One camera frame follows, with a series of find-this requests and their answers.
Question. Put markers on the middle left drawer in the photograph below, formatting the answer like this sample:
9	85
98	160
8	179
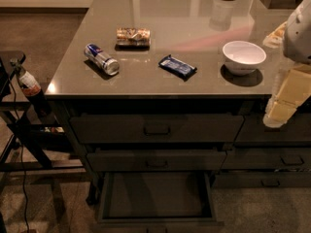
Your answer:
156	160

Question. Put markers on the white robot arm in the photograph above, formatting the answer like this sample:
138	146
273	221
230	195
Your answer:
296	43

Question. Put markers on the brown snack bar wrapper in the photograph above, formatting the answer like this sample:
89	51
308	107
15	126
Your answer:
133	37

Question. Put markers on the middle right drawer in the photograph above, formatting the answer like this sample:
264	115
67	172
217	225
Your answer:
280	158

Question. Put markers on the top left drawer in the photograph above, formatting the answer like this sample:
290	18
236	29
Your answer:
192	128

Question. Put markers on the dark counter cabinet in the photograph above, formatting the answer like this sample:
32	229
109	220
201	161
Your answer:
193	31

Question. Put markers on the black side stand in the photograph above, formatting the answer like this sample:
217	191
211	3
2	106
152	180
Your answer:
50	148

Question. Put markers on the open bottom drawer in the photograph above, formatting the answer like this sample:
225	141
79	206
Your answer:
156	202

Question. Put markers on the red bull can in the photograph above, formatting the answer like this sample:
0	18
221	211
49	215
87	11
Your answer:
102	59

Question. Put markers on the blue rxbar blueberry wrapper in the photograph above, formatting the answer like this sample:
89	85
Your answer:
177	67

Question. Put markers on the cola bottle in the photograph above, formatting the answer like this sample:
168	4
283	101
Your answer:
31	89

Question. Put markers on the bottom right drawer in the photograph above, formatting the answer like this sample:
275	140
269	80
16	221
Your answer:
266	180

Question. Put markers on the white bowl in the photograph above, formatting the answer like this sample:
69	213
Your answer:
242	58

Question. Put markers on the snack bag on counter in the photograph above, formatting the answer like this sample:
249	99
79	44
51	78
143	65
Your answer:
275	39

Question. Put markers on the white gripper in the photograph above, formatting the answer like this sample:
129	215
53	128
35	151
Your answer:
297	36

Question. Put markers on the top right drawer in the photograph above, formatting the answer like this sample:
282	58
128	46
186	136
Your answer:
296	132

